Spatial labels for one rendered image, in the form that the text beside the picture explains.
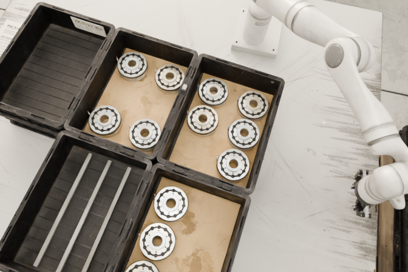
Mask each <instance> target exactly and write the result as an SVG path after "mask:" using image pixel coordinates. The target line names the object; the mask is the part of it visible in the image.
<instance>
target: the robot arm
mask: <svg viewBox="0 0 408 272"><path fill-rule="evenodd" d="M272 16H274V17H275V18H277V19H278V20H279V21H280V22H282V23H283V24H284V25H285V26H286V27H287V28H288V29H290V30H291V31H292V32H293V33H294V34H295V35H297V36H298V37H300V38H302V39H304V40H307V41H309V42H311V43H314V44H317V45H319V46H322V47H325V49H324V63H325V65H326V67H327V69H328V71H329V73H330V75H331V76H332V78H333V79H334V81H335V83H336V84H337V86H338V87H339V89H340V91H341V92H342V94H343V96H344V97H345V99H346V100H347V102H348V104H349V106H350V107H351V109H352V111H353V113H354V115H355V117H356V119H357V121H358V123H359V125H360V128H361V130H362V133H363V135H364V138H365V140H366V143H367V145H368V147H369V149H370V152H371V153H372V154H373V155H389V156H391V157H392V158H394V159H395V160H396V163H392V164H389V165H385V166H382V167H379V168H377V169H375V170H374V171H373V174H371V175H368V174H369V170H362V169H359V171H358V172H357V173H356V174H355V176H354V179H355V180H356V181H355V182H354V183H353V184H352V186H351V189H355V190H354V191H355V196H356V197H357V199H356V202H355V203H356V205H353V206H352V209H353V210H354V211H357V212H356V215H357V216H360V217H365V218H372V215H371V214H370V212H369V208H370V207H371V206H373V205H377V204H379V203H382V202H385V201H386V200H389V201H390V203H391V204H392V206H393V207H394V208H395V209H403V208H404V207H405V198H404V195H405V194H408V147H407V146H406V145H405V144H404V142H403V141H402V139H401V137H400V135H399V133H398V130H397V128H396V126H395V124H394V122H393V119H392V117H391V115H390V114H389V112H388V111H387V109H386V108H385V107H384V106H383V104H382V103H381V102H380V101H379V100H378V99H377V98H376V97H375V96H374V95H373V94H372V93H371V91H369V89H368V88H367V86H366V85H365V84H364V82H363V80H362V78H361V76H360V73H362V72H365V71H367V70H369V69H370V68H371V67H372V66H373V65H374V63H375V60H376V52H375V48H374V47H373V45H372V43H371V42H370V41H369V40H367V39H365V38H364V37H362V36H360V35H358V34H356V33H354V32H352V31H350V30H348V29H346V28H345V27H343V26H341V25H340V24H338V23H337V22H336V21H334V20H333V19H332V18H331V17H329V16H328V15H326V14H325V13H324V12H322V11H321V10H319V9H318V8H317V7H316V6H314V5H313V4H311V3H310V2H308V1H307V0H251V2H250V6H249V9H248V13H247V16H246V21H245V25H244V28H243V32H242V37H243V39H244V41H245V42H246V43H248V44H251V45H258V44H260V43H261V42H262V41H263V40H264V37H265V35H266V32H267V30H268V26H269V25H270V21H271V19H272Z"/></svg>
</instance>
